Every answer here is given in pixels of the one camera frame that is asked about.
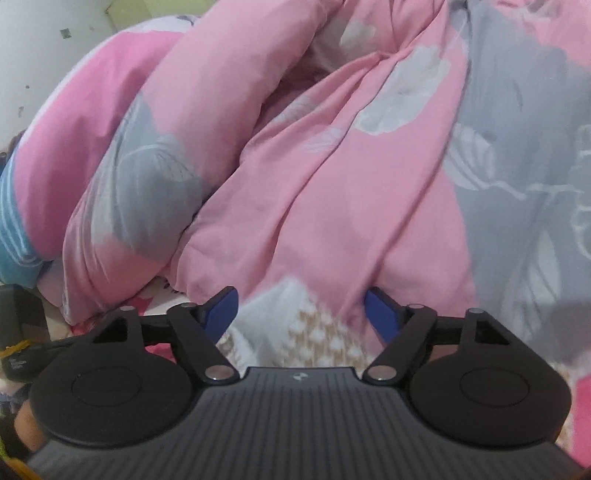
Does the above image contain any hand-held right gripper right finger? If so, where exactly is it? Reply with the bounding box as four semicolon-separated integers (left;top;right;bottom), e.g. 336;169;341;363
362;286;512;387

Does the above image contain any pink grey floral duvet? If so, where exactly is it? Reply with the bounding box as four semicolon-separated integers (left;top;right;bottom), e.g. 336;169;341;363
9;0;591;365

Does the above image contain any beige white checked coat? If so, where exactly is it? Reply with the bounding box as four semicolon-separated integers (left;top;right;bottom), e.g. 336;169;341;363
215;277;370;370

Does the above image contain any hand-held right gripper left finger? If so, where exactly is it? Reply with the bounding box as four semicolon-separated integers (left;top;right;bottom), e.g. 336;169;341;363
91;286;240;387

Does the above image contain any person's left hand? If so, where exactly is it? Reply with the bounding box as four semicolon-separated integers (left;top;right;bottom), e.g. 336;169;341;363
14;404;47;453

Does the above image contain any pale green wardrobe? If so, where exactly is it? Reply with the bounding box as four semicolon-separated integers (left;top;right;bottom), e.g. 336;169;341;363
104;0;218;24

